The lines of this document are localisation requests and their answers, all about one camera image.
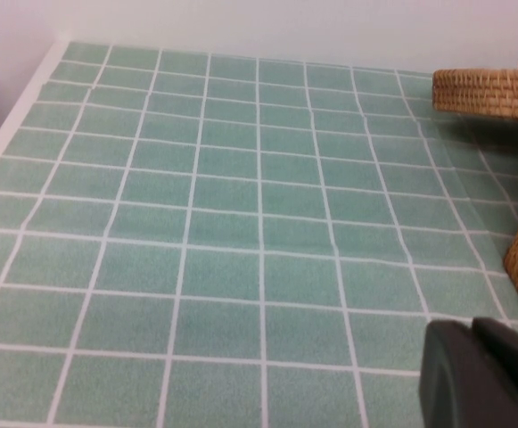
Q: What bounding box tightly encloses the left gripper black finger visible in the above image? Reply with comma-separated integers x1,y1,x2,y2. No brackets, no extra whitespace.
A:
421,316,518,428

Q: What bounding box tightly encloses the woven rattan basket lid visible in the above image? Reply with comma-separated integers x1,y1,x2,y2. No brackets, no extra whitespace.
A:
432,53,518,121

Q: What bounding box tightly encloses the green white checked tablecloth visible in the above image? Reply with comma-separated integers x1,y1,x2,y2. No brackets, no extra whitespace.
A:
0,41,518,428

